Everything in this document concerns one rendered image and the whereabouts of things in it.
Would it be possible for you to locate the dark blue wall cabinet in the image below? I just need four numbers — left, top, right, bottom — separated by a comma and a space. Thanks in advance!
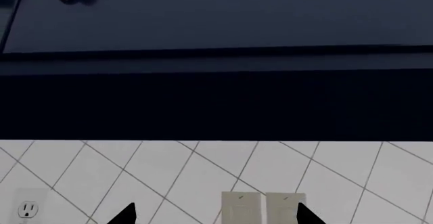
0, 0, 433, 142

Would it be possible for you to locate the white electrical outlet plate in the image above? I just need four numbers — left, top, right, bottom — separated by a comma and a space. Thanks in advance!
12, 187, 50, 224

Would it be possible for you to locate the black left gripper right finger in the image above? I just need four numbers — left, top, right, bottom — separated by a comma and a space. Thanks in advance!
297, 202, 327, 224

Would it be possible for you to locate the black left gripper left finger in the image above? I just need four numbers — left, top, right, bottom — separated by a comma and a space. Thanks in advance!
106, 202, 137, 224

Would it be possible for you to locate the beige wall switch plate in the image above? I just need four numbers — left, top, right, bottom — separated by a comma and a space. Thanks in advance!
265, 192, 306, 224
221, 191, 263, 224

